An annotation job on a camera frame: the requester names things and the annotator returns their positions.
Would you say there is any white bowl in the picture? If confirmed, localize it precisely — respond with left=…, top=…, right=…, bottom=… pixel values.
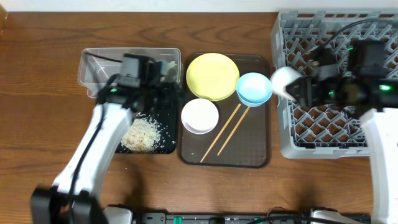
left=180, top=98, right=220, bottom=134

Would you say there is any grey dishwasher rack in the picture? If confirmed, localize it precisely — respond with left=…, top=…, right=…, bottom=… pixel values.
left=271, top=10, right=397, bottom=159

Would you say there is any light blue bowl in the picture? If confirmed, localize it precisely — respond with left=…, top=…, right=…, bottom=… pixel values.
left=236, top=72, right=273, bottom=107

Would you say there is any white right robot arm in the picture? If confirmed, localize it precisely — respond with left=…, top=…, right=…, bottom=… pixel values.
left=274, top=40, right=397, bottom=223

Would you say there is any left wooden chopstick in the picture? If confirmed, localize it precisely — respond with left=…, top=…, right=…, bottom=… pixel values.
left=200, top=103, right=241, bottom=163

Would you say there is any pile of rice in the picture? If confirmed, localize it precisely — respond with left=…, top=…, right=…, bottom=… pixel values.
left=120, top=113, right=165, bottom=154

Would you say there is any black waste tray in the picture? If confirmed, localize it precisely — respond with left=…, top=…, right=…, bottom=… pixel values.
left=116, top=108, right=179, bottom=154

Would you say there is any wooden chopstick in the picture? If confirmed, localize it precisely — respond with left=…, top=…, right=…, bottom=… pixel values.
left=217, top=106, right=251, bottom=156
left=200, top=103, right=241, bottom=163

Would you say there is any white tissue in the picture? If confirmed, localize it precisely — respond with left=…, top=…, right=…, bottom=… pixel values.
left=164, top=61, right=178, bottom=82

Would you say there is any brown serving tray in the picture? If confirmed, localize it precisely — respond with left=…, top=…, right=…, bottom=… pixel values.
left=177, top=53, right=272, bottom=168

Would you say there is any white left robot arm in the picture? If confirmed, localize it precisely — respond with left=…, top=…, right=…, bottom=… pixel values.
left=30, top=54, right=183, bottom=223

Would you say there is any clear plastic waste bin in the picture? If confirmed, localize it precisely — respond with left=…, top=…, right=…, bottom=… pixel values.
left=78, top=47, right=183, bottom=98

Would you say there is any yellow plate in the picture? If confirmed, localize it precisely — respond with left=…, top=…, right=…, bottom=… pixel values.
left=186, top=53, right=240, bottom=101

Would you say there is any right wooden chopstick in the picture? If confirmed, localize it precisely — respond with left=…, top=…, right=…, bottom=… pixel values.
left=217, top=106, right=251, bottom=156

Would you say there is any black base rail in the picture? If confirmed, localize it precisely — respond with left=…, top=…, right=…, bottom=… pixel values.
left=102, top=205, right=373, bottom=224

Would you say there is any pale green cup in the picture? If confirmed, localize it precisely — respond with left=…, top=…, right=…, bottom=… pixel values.
left=270, top=67, right=303, bottom=101

